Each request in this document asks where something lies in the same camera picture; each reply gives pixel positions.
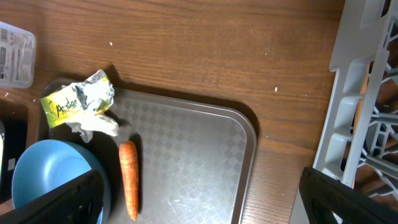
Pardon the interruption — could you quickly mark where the grey dishwasher rack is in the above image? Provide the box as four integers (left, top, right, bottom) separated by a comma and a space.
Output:
290, 0, 397, 223

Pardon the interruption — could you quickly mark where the clear plastic bin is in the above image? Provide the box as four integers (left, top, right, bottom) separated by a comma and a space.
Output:
1, 22, 36, 88

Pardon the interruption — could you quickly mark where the dark brown serving tray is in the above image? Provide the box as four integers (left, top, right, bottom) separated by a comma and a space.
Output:
39, 79, 257, 224

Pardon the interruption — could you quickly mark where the orange carrot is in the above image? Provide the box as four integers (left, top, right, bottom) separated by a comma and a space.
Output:
119, 141, 139, 221

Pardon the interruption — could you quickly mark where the dark blue plate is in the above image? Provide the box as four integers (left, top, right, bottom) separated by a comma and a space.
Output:
11, 139, 111, 224

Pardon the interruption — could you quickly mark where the yellow silver snack wrapper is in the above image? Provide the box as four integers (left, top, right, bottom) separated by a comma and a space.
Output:
40, 70, 115, 128

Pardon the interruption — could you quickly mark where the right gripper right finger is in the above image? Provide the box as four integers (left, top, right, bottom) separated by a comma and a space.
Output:
299, 167, 397, 224

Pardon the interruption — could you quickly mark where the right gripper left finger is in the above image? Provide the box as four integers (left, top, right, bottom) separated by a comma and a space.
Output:
1, 169, 104, 224

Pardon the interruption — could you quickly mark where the wooden chopstick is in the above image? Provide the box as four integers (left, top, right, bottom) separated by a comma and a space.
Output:
350, 62, 371, 189

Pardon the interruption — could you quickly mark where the black rectangular tray bin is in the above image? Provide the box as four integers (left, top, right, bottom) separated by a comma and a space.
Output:
1, 119, 27, 203

